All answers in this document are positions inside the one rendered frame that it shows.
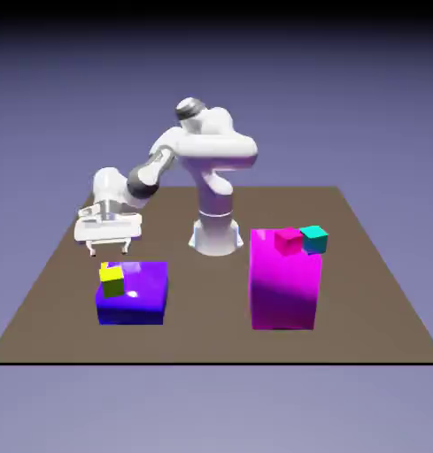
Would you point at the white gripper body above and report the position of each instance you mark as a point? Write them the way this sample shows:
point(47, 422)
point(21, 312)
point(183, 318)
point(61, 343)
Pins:
point(108, 228)

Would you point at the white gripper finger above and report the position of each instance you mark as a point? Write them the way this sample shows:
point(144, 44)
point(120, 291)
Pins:
point(92, 247)
point(124, 246)

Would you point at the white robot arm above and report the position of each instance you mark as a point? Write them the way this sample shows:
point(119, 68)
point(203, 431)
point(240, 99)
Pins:
point(216, 148)

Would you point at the small yellow cube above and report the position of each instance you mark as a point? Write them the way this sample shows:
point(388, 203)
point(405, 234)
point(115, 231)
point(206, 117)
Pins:
point(112, 280)

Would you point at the small pink cube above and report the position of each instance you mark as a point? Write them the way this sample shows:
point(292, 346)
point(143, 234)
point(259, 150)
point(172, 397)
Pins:
point(288, 240)

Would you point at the small teal cube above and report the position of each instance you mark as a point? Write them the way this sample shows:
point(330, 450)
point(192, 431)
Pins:
point(315, 239)

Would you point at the large blue box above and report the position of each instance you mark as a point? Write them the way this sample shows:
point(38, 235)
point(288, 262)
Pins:
point(138, 293)

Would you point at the large magenta box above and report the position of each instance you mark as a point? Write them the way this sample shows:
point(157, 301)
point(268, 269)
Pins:
point(283, 286)

